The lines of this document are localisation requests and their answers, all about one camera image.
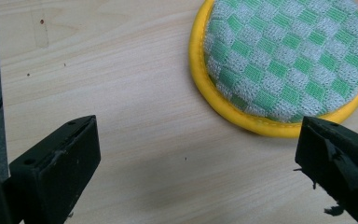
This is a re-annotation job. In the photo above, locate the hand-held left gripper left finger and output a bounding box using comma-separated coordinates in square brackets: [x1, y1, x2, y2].
[8, 115, 102, 224]

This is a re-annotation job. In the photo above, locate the round green checkered scrubbing pad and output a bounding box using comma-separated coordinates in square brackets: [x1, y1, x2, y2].
[188, 0, 358, 139]

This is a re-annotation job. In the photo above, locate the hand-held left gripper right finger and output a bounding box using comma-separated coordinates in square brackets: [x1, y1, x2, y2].
[294, 116, 358, 224]

